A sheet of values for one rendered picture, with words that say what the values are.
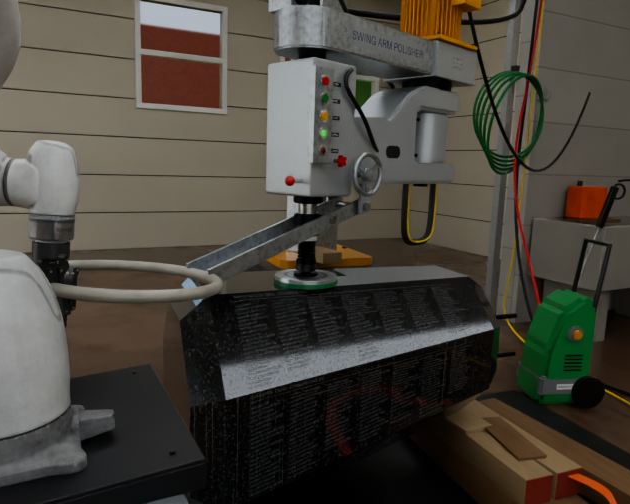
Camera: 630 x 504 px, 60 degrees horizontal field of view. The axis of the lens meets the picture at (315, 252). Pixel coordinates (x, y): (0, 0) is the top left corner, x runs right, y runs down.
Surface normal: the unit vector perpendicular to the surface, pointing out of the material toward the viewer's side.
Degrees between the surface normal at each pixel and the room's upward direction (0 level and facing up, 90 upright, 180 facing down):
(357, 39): 90
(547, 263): 90
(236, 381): 45
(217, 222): 90
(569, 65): 90
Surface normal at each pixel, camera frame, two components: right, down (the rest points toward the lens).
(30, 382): 0.80, 0.09
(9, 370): 0.62, 0.09
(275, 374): 0.32, -0.59
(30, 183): -0.01, 0.10
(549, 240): -0.89, 0.04
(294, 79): -0.70, 0.09
